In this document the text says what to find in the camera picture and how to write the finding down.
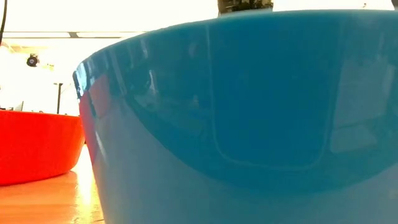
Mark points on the thin black stand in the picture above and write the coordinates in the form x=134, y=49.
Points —
x=58, y=98

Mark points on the red plastic mini bowl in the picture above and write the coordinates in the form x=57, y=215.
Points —
x=37, y=146

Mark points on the blue plastic mini bowl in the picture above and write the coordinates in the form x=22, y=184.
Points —
x=248, y=124

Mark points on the black round device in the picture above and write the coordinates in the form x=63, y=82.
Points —
x=32, y=60

